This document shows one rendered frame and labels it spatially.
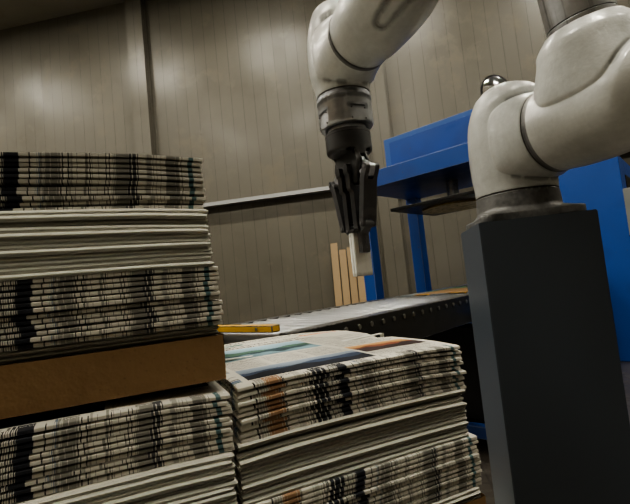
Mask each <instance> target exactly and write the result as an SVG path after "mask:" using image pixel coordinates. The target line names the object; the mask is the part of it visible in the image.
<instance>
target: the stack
mask: <svg viewBox="0 0 630 504"><path fill-rule="evenodd" d="M376 335H380V337H378V338H377V337H375V336H376ZM458 349H460V346H458V345H455V344H449V343H444V342H438V341H431V340H424V339H414V338H403V337H392V336H391V337H384V333H377V334H372V335H370V334H368V333H361V332H353V331H322V332H309V333H299V334H292V335H284V336H276V337H270V338H263V339H256V340H250V341H244V342H237V343H231V344H225V345H224V350H225V365H226V379H221V380H216V381H210V382H205V383H202V384H200V385H196V386H190V387H185V388H179V389H174V390H168V391H163V392H157V393H152V394H146V395H141V396H135V397H130V398H124V399H119V400H113V401H108V402H102V403H97V404H91V405H86V406H80V407H75V408H69V409H64V410H58V411H53V412H47V413H42V414H36V415H31V416H25V417H20V418H15V419H9V420H4V421H0V504H464V503H467V502H469V501H472V500H475V499H477V498H480V497H481V496H480V494H481V491H479V490H480V488H479V487H478V485H481V484H482V482H481V480H482V478H481V477H480V476H481V473H480V472H482V469H481V468H480V465H479V464H481V461H480V457H479V453H477V452H479V451H478V449H477V446H476V445H475V444H476V443H479V442H478V440H477V436H476V435H474V434H471V433H469V432H468V429H466V428H467V426H466V425H468V424H469V422H468V421H465V420H467V417H466V412H467V410H466V409H465V408H466V405H467V403H466V402H463V401H462V400H464V397H461V395H462V393H465V388H466V386H465V385H464V382H463V381H461V380H463V379H465V378H464V376H463V375H462V374H467V372H466V371H465V370H463V369H460V366H459V365H461V364H463V361H461V360H462V358H461V355H460V354H462V351H460V350H458Z"/></svg>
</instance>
